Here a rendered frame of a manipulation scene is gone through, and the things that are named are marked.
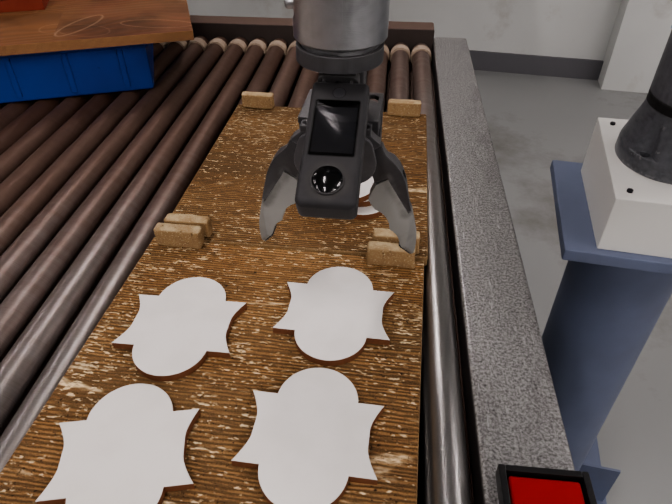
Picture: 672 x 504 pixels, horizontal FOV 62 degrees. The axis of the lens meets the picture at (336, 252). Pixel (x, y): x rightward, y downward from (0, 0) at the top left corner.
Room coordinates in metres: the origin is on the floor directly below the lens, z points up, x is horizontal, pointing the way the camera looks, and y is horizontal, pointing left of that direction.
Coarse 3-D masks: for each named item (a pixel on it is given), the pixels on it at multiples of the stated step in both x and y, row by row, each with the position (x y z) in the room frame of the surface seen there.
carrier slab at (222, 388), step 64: (192, 256) 0.53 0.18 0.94; (256, 256) 0.53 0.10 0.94; (320, 256) 0.53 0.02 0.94; (128, 320) 0.42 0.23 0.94; (256, 320) 0.42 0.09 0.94; (384, 320) 0.42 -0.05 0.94; (64, 384) 0.34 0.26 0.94; (128, 384) 0.34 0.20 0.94; (192, 384) 0.34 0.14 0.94; (256, 384) 0.34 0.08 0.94; (384, 384) 0.34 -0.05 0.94; (192, 448) 0.27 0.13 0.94; (384, 448) 0.27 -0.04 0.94
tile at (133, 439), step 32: (96, 416) 0.29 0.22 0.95; (128, 416) 0.29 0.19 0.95; (160, 416) 0.29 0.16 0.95; (192, 416) 0.29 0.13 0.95; (64, 448) 0.26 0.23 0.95; (96, 448) 0.26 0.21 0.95; (128, 448) 0.26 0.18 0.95; (160, 448) 0.26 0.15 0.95; (64, 480) 0.23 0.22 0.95; (96, 480) 0.23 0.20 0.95; (128, 480) 0.23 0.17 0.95; (160, 480) 0.23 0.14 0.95
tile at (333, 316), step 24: (288, 288) 0.47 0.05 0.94; (312, 288) 0.46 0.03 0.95; (336, 288) 0.46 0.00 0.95; (360, 288) 0.46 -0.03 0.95; (288, 312) 0.43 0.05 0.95; (312, 312) 0.43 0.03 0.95; (336, 312) 0.43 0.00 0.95; (360, 312) 0.43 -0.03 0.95; (312, 336) 0.39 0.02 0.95; (336, 336) 0.39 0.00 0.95; (360, 336) 0.39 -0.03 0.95; (384, 336) 0.39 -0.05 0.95; (312, 360) 0.36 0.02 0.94; (336, 360) 0.36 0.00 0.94
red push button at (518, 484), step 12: (516, 480) 0.24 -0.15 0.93; (528, 480) 0.24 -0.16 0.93; (540, 480) 0.24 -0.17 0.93; (552, 480) 0.24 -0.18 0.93; (516, 492) 0.23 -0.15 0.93; (528, 492) 0.23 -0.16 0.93; (540, 492) 0.23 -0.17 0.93; (552, 492) 0.23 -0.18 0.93; (564, 492) 0.23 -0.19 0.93; (576, 492) 0.23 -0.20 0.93
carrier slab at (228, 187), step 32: (224, 128) 0.88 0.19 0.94; (256, 128) 0.88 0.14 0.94; (288, 128) 0.88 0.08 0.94; (384, 128) 0.88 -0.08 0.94; (416, 128) 0.88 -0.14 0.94; (224, 160) 0.77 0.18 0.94; (256, 160) 0.77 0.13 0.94; (416, 160) 0.77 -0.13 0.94; (192, 192) 0.68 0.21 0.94; (224, 192) 0.68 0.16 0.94; (256, 192) 0.68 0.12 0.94; (416, 192) 0.68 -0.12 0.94; (224, 224) 0.60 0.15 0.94; (256, 224) 0.60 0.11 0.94; (288, 224) 0.60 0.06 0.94; (320, 224) 0.60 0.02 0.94; (352, 224) 0.60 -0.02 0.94; (384, 224) 0.60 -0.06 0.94; (416, 224) 0.60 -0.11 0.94; (416, 256) 0.53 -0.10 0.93
